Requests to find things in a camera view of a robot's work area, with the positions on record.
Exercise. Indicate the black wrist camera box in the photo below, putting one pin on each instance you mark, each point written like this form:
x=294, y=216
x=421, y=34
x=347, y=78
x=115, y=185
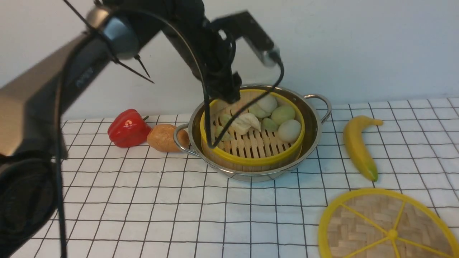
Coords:
x=243, y=25

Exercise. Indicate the yellow bamboo steamer basket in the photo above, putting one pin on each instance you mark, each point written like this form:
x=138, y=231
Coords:
x=255, y=151

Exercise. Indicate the white steamed bun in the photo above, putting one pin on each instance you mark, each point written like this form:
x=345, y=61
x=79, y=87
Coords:
x=268, y=104

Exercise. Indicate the cream steamed bun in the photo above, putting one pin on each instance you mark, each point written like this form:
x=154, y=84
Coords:
x=289, y=131

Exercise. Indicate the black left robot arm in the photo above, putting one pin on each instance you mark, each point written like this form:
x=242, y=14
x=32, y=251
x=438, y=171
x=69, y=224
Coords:
x=32, y=104

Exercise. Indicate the yellow banana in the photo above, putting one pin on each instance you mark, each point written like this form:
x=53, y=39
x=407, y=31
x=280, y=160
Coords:
x=356, y=148

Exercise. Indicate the pale green dumpling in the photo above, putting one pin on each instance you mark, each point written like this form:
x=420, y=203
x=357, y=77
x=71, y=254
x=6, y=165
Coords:
x=257, y=111

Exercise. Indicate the white folded dumpling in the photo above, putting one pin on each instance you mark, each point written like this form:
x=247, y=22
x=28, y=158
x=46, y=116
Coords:
x=243, y=123

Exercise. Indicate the pale green steamed bun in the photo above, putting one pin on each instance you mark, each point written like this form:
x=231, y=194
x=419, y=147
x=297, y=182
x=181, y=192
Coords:
x=282, y=114

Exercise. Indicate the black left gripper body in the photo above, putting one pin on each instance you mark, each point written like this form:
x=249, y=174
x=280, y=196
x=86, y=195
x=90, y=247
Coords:
x=218, y=53

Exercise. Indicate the yellow woven steamer lid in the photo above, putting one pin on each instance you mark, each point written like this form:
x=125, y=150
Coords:
x=379, y=223

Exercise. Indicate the white grid tablecloth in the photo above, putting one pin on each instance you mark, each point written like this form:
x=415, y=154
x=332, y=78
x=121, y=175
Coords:
x=141, y=203

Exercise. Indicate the red bell pepper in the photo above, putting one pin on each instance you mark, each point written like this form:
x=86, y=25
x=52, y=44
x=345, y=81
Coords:
x=129, y=129

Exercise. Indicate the stainless steel pot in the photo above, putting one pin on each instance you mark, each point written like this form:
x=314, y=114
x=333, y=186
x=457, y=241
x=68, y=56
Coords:
x=315, y=109

